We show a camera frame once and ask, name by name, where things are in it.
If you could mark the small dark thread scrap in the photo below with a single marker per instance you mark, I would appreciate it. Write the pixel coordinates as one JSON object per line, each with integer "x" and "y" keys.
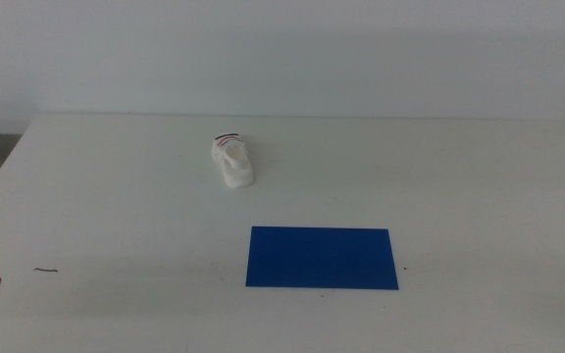
{"x": 46, "y": 269}

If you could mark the blue rectangular mat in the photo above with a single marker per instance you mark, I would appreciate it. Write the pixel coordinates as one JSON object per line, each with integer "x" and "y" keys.
{"x": 321, "y": 258}

